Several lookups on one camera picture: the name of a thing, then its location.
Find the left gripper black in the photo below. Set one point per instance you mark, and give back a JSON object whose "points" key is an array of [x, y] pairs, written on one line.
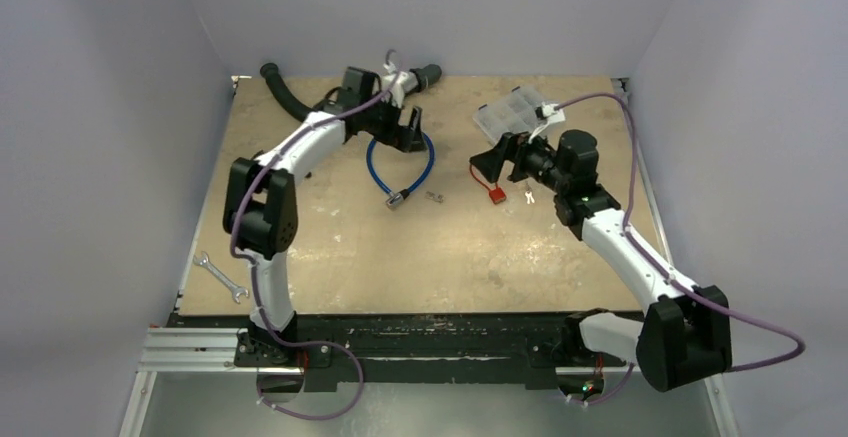
{"points": [[407, 139]]}

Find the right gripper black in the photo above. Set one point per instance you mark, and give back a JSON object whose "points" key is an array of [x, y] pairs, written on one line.
{"points": [[514, 158]]}

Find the red cable lock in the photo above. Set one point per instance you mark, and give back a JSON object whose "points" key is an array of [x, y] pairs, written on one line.
{"points": [[495, 193]]}

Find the small key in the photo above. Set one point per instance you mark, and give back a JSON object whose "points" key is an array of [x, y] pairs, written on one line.
{"points": [[528, 193]]}

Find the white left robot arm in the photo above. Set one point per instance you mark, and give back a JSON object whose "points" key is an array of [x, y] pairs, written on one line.
{"points": [[260, 212]]}

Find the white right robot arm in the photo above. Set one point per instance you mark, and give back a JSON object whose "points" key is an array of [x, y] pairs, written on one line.
{"points": [[685, 334]]}

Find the clear plastic organizer box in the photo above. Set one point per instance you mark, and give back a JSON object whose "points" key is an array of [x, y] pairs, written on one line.
{"points": [[514, 112]]}

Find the small silver wrench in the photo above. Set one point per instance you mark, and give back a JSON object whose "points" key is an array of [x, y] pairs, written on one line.
{"points": [[236, 291]]}

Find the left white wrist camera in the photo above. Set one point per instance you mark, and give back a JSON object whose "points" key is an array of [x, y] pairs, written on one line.
{"points": [[396, 85]]}

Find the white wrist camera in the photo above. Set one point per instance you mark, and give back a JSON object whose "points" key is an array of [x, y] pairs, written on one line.
{"points": [[547, 114], [396, 85]]}

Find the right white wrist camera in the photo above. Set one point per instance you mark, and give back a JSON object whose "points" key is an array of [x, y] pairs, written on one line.
{"points": [[547, 114]]}

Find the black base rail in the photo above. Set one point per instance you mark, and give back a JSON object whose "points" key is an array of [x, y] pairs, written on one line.
{"points": [[490, 348]]}

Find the aluminium frame rail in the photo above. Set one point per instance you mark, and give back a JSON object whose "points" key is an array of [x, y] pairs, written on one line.
{"points": [[183, 351]]}

